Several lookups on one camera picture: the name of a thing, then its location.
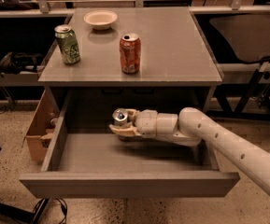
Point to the green soda can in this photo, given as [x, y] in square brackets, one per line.
[68, 44]

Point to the silver redbull can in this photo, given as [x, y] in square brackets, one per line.
[120, 116]

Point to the grey cabinet with top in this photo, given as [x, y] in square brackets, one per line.
[151, 58]

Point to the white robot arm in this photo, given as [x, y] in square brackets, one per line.
[188, 128]

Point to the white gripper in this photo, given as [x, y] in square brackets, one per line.
[146, 122]

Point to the orange soda can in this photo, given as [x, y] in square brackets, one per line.
[130, 52]

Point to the white paper bowl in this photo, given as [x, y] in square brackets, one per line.
[100, 20]

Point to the open grey top drawer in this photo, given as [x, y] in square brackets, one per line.
[86, 160]

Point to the black headphones on shelf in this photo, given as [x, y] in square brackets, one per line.
[16, 62]

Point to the brown cardboard box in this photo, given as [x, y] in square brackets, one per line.
[41, 128]

